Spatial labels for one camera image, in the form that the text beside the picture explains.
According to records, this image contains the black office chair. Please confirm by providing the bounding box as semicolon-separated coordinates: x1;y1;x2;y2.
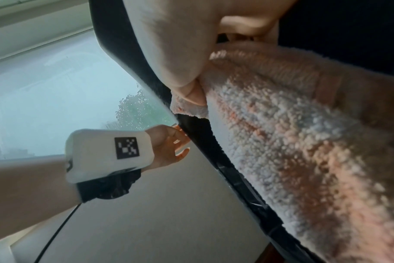
87;0;394;263

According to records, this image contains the pink cleaning cloth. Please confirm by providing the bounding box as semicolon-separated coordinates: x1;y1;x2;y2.
169;41;394;263

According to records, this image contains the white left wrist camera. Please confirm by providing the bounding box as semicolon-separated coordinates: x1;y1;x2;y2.
65;128;154;183

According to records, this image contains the person's left hand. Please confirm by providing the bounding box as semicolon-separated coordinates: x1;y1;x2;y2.
142;123;192;173

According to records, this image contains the person's left forearm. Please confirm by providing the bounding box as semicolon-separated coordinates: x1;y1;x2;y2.
0;155;83;244

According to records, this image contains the black left camera cable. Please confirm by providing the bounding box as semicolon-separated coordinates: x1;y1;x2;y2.
32;202;83;263

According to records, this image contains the person's right hand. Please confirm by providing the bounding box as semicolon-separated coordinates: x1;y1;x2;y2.
122;0;299;107

